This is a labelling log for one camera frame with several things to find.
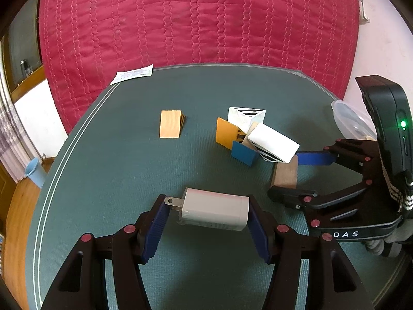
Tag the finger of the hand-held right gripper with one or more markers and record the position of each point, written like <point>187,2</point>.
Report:
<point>314,159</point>
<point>287,193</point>

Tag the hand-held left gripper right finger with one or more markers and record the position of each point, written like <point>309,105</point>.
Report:
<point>258,232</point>

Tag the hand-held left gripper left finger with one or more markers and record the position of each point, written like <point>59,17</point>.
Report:
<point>155,229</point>

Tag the brown wooden block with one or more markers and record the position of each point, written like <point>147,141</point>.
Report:
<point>285,176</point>

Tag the clear plastic bowl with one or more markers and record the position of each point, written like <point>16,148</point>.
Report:
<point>348,116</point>

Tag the white box block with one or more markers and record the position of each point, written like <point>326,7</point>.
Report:
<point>274,140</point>

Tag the white charger plug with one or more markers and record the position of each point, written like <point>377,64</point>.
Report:
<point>213,208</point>

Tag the blue block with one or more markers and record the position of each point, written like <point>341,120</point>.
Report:
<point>243,153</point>

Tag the tan wooden block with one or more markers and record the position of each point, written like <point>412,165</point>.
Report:
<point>249,130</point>

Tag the person's right hand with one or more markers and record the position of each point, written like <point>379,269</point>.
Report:
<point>392,248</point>

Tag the small tan wooden piece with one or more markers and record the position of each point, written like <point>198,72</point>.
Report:
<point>368,137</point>

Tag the green table mat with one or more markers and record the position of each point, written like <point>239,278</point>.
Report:
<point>129,174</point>

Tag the white striped prism block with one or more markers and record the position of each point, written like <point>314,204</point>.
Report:
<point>240,119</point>

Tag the orange striped prism block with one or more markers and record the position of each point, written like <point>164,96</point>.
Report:
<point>226,132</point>

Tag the white paper leaflet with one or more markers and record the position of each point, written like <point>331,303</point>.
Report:
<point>132,75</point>

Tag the white lace cloth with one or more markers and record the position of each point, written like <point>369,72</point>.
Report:
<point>13,135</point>

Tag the red quilted blanket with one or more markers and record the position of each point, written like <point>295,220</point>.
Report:
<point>193,22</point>

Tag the wooden framed cabinet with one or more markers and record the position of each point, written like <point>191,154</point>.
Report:
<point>22,45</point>

